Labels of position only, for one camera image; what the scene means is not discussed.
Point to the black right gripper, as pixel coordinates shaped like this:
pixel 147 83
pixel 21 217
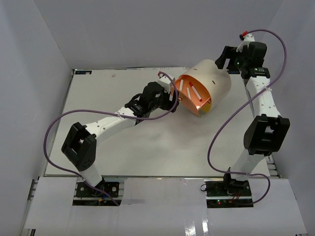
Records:
pixel 229 53

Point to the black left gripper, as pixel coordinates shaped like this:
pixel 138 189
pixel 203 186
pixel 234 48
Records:
pixel 169 104

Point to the green cap white marker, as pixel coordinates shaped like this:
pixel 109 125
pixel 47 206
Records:
pixel 181 85

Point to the pink top drawer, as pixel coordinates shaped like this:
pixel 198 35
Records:
pixel 192 104

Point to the red cap marker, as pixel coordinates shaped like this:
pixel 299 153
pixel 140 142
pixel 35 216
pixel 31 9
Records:
pixel 195 91

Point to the yellow drawer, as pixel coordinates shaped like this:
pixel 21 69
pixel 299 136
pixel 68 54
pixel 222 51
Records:
pixel 205 109

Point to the white pen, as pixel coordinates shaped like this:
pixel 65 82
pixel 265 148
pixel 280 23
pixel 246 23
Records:
pixel 188 93

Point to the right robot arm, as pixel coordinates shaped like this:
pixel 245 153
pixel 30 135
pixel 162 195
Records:
pixel 268 129

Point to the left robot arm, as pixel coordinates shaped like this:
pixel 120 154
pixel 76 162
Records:
pixel 82 140

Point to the dark XDOF logo sticker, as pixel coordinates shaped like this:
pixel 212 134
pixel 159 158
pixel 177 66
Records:
pixel 233 72

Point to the cream round drawer cabinet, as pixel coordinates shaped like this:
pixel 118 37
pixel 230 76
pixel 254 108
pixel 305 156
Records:
pixel 217 81

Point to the left XDOF logo sticker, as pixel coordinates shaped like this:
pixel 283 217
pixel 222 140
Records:
pixel 83 72

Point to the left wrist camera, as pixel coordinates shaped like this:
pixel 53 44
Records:
pixel 165 80

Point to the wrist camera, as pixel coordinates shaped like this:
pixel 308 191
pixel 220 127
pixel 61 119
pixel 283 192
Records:
pixel 246 39
pixel 165 80

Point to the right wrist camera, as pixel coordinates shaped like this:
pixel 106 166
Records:
pixel 246 39

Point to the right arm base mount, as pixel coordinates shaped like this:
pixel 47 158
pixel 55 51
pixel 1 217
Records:
pixel 221 195

